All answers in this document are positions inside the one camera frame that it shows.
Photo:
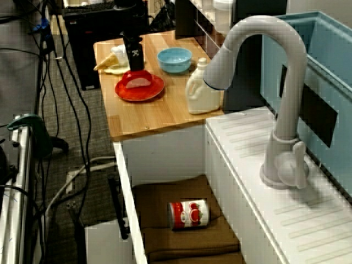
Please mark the red round plate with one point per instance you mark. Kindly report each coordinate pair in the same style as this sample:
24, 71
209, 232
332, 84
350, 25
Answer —
137, 94

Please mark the green power tool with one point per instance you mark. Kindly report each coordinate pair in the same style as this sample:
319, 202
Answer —
33, 129

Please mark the light blue bowl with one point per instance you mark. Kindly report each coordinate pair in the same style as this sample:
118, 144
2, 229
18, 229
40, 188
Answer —
174, 61

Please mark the tall black angled panel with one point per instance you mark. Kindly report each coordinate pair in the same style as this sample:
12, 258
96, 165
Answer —
247, 96

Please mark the black flat upright panel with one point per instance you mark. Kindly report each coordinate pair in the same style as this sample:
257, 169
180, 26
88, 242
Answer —
185, 19

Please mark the teal plastic bin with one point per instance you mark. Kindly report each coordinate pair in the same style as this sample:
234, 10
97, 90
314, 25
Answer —
330, 82

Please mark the black stand foot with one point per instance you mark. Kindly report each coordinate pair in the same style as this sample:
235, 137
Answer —
59, 144

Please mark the red and white toy sushi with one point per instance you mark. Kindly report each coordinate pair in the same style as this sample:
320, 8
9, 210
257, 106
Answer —
137, 81

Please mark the aluminium frame rail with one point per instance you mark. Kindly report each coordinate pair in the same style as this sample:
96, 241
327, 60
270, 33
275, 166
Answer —
19, 192

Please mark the white detergent bottle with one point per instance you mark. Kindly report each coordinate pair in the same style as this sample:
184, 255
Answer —
203, 99

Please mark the large white canister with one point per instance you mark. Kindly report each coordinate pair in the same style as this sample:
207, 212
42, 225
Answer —
222, 4

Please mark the white cabinet panel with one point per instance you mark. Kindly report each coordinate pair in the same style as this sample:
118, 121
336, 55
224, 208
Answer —
104, 244

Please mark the brown folded cloth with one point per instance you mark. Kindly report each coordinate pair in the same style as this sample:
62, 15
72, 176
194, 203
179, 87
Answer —
178, 247

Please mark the grey toy faucet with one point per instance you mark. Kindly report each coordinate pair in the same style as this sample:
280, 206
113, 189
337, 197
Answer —
291, 82

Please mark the tomato print can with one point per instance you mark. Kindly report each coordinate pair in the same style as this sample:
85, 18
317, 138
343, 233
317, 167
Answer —
189, 214

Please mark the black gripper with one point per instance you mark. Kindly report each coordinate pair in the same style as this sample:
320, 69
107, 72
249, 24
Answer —
133, 39

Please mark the black keyboard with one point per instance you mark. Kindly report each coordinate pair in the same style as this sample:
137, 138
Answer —
88, 9

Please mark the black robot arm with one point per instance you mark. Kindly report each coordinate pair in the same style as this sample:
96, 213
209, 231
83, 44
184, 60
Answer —
129, 16

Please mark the white toy sink basin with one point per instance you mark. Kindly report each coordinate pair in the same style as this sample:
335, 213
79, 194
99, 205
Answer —
247, 154

